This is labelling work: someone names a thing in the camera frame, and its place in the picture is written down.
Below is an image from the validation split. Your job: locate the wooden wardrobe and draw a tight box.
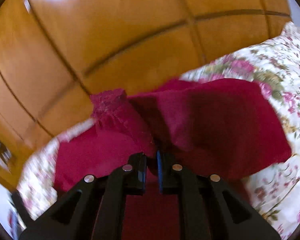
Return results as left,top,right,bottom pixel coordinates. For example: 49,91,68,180
0,0,291,190

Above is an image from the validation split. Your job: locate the floral bed cover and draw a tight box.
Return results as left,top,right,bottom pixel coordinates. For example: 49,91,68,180
17,22,300,239

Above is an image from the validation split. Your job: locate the dark red garment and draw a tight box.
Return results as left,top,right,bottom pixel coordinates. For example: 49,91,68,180
55,79,291,239

